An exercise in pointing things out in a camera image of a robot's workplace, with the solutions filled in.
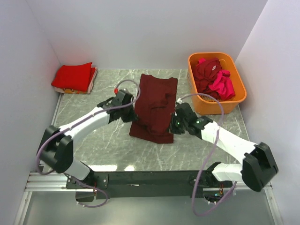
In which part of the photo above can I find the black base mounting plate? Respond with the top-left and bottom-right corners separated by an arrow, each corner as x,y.
66,170 -> 233,202

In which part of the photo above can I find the dark maroon t shirt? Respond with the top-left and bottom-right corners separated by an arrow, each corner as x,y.
129,74 -> 178,144

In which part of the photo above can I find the crumpled pink shirt in basket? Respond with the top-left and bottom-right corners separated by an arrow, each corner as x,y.
209,68 -> 235,101

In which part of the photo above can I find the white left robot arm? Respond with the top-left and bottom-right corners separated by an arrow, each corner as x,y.
37,89 -> 137,186

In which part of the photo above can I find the aluminium frame rail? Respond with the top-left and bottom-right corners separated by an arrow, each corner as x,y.
15,170 -> 282,225

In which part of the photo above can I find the folded red t shirt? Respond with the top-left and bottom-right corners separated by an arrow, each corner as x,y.
51,62 -> 92,91

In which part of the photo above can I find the orange plastic laundry basket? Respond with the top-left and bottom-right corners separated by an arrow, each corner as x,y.
187,52 -> 247,115

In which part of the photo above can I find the crumpled maroon shirt in basket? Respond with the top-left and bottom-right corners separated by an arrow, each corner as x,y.
193,58 -> 222,98

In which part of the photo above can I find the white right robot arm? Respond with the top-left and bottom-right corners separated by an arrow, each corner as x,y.
169,103 -> 279,192

